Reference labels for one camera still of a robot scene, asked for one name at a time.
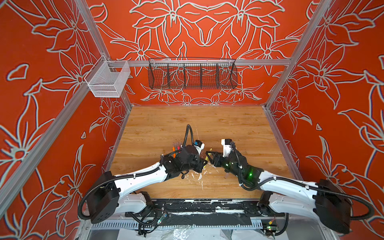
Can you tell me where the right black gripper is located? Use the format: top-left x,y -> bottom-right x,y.
204,150 -> 244,180

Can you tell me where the yellow pen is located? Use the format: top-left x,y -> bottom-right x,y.
205,149 -> 213,162

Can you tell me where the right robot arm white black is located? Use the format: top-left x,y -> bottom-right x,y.
206,139 -> 375,234

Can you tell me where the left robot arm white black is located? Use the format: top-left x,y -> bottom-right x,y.
77,125 -> 208,224

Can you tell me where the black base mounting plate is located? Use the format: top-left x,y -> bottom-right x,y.
124,197 -> 286,218

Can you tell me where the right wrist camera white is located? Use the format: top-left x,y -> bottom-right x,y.
221,139 -> 233,158

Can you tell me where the white cable duct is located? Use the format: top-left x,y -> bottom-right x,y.
91,219 -> 263,231

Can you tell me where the black wire basket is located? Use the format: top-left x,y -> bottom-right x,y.
148,58 -> 238,90

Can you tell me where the white wire basket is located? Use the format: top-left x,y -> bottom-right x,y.
84,56 -> 131,98

